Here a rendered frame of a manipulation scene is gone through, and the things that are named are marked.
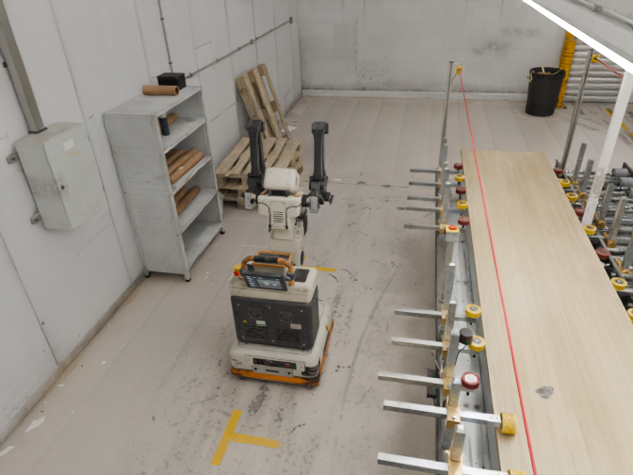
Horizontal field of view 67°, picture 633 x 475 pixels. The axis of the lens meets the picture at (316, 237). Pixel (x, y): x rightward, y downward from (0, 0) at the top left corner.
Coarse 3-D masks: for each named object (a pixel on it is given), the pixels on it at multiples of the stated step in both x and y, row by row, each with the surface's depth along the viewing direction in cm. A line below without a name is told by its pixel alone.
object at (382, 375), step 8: (384, 376) 226; (392, 376) 226; (400, 376) 226; (408, 376) 225; (416, 376) 225; (416, 384) 224; (424, 384) 223; (432, 384) 222; (440, 384) 221; (472, 392) 220
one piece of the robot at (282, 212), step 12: (264, 192) 314; (300, 192) 315; (264, 204) 308; (276, 204) 307; (288, 204) 306; (300, 204) 308; (276, 216) 311; (288, 216) 309; (276, 228) 314; (288, 228) 313; (276, 240) 328; (288, 240) 326; (300, 240) 331; (288, 252) 329; (300, 252) 334; (300, 264) 336
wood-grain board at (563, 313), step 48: (480, 192) 377; (528, 192) 375; (480, 240) 317; (528, 240) 315; (576, 240) 313; (480, 288) 274; (528, 288) 272; (576, 288) 271; (528, 336) 240; (576, 336) 238; (624, 336) 237; (528, 384) 214; (576, 384) 213; (624, 384) 212; (576, 432) 193; (624, 432) 192
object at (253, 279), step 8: (240, 272) 297; (248, 272) 287; (256, 272) 286; (264, 272) 286; (288, 272) 291; (248, 280) 292; (256, 280) 290; (264, 280) 289; (272, 280) 287; (280, 280) 285; (288, 280) 291; (264, 288) 298; (272, 288) 297; (280, 288) 295
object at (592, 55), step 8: (592, 56) 389; (584, 72) 398; (584, 80) 402; (584, 88) 404; (576, 104) 411; (576, 112) 416; (576, 120) 418; (568, 136) 426; (568, 144) 431; (568, 152) 433
